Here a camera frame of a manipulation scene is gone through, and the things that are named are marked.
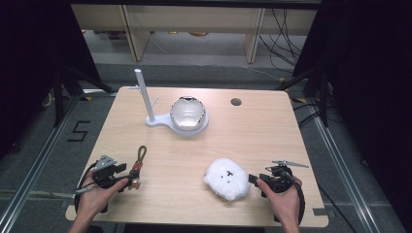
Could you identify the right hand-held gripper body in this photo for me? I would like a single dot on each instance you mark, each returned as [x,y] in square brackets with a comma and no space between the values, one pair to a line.
[279,181]

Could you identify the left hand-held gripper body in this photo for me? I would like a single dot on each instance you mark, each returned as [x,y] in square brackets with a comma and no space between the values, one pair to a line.
[105,173]

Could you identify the white plush toy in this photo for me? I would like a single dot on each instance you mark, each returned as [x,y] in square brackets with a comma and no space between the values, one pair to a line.
[226,179]

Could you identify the person's right hand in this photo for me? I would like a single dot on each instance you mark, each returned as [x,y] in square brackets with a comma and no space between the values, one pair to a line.
[285,202]

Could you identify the person's left hand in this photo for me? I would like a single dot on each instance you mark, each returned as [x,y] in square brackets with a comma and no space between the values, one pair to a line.
[97,197]

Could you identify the white stand with pole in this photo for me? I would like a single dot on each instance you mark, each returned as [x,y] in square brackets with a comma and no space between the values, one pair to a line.
[144,93]

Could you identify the silver metal bowl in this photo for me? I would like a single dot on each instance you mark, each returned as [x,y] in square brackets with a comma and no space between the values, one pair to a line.
[188,111]

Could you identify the black tripod stand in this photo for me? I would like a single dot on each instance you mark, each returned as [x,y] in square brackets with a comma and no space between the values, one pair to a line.
[319,87]
[64,90]

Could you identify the black curtain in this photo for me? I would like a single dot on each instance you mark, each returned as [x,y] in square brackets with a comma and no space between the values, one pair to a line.
[35,48]
[366,81]

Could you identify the light wooden shelf unit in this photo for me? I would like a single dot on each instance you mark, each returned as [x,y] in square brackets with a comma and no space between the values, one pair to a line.
[194,17]

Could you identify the aluminium floor rail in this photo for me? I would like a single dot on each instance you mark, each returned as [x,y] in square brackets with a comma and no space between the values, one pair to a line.
[35,155]
[343,168]

